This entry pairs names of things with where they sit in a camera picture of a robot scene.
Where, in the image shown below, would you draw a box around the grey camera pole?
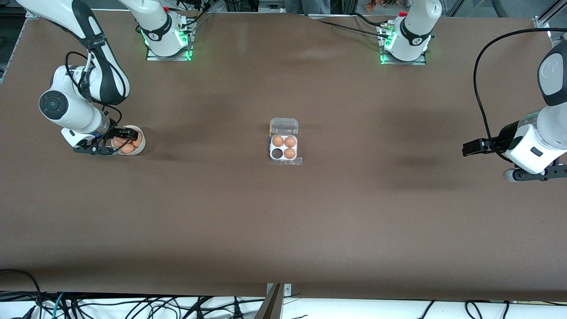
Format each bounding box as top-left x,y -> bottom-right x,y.
254,284 -> 284,319

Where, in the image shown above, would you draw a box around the clear plastic egg box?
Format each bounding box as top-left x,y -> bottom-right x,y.
269,117 -> 299,162

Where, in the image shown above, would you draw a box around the small metal bracket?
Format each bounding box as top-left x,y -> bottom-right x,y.
266,284 -> 292,298

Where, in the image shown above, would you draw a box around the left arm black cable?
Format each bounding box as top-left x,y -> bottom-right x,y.
473,27 -> 567,158

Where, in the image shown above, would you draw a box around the white round bowl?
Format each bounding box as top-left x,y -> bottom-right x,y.
110,125 -> 146,156

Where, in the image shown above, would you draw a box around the brown table cover sheet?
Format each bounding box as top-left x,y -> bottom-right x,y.
0,9 -> 567,303

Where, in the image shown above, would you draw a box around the aluminium corner profile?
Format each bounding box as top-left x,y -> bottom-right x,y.
534,16 -> 555,40

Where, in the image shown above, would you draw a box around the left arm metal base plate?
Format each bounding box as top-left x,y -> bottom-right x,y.
379,22 -> 428,66

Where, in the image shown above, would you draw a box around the teal cable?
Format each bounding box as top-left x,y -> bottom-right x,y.
49,292 -> 67,319

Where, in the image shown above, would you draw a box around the person legs in jeans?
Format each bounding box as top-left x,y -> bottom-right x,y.
283,0 -> 332,15

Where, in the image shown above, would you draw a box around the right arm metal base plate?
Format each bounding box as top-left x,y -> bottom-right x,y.
146,20 -> 194,62

